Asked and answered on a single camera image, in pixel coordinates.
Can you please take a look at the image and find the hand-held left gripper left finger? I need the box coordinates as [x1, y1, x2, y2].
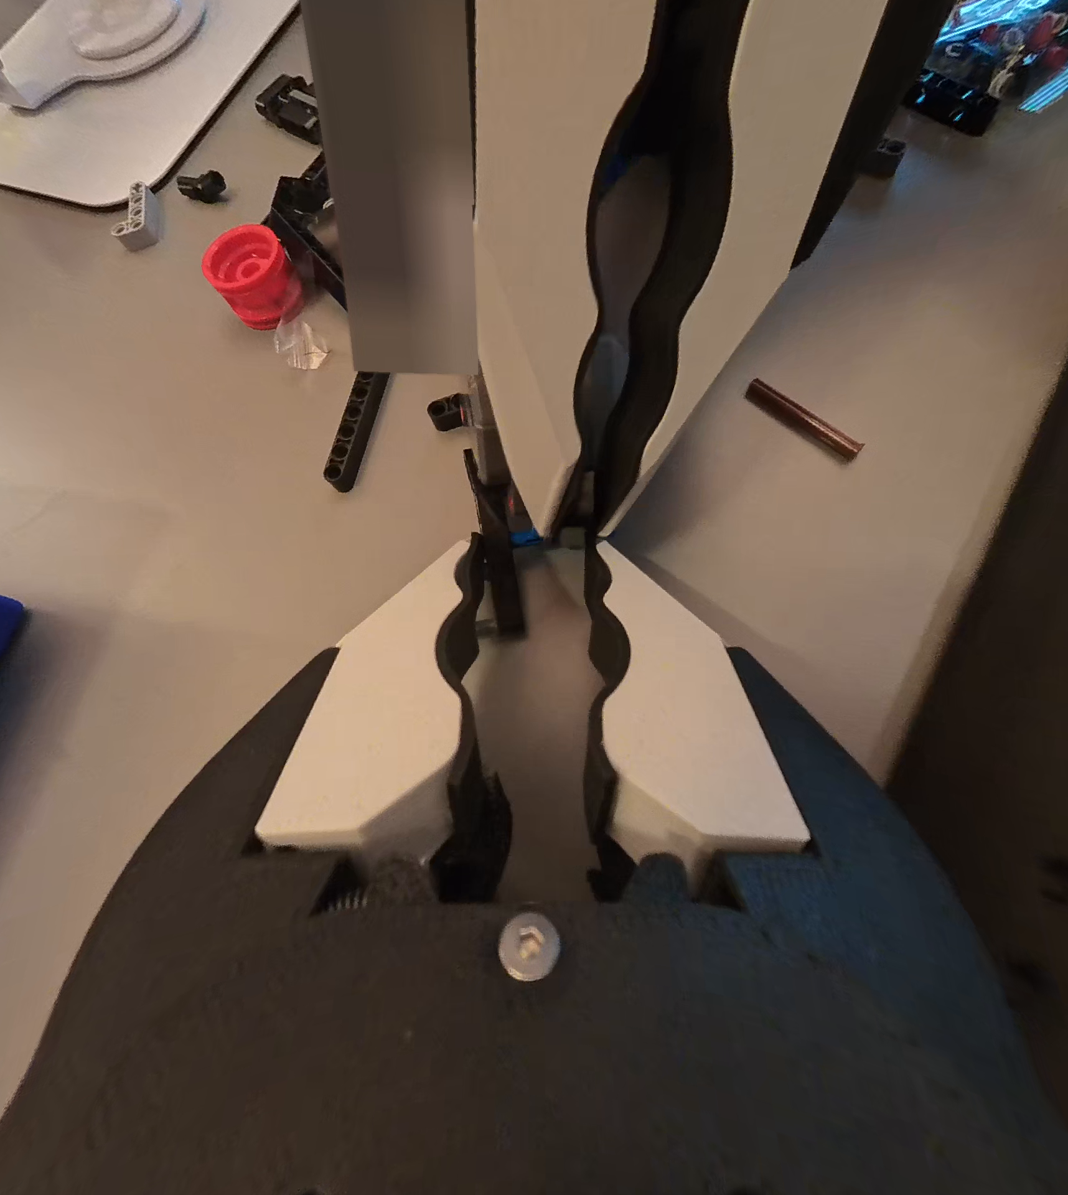
[253, 536, 488, 874]

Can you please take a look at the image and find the small clear plastic piece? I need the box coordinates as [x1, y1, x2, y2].
[272, 312, 331, 373]

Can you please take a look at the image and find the grey pull-back motor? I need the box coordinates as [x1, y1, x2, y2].
[462, 373, 530, 524]

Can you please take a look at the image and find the small bag of red parts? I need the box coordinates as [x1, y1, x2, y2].
[925, 0, 1068, 113]

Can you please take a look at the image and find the white stand base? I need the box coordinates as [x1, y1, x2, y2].
[0, 0, 301, 208]

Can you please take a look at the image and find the light grey short beam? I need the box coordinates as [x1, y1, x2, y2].
[112, 180, 161, 251]

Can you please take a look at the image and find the grey desk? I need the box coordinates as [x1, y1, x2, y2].
[0, 0, 1068, 1169]

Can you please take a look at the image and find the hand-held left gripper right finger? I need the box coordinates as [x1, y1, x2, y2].
[582, 539, 813, 869]

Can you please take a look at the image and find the long black beam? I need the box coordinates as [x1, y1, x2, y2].
[903, 69, 1002, 137]
[322, 369, 391, 494]

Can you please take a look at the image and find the red wheel hub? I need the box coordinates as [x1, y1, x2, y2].
[201, 224, 308, 329]

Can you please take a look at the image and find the black beam chassis assembly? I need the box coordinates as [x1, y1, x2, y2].
[253, 74, 350, 314]

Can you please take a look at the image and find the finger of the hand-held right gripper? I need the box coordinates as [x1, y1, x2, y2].
[299, 0, 658, 541]
[596, 0, 882, 543]

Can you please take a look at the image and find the brown axle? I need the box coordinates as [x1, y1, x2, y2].
[743, 378, 866, 463]

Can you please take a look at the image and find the dark perforated panel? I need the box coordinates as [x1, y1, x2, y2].
[884, 234, 1068, 1195]

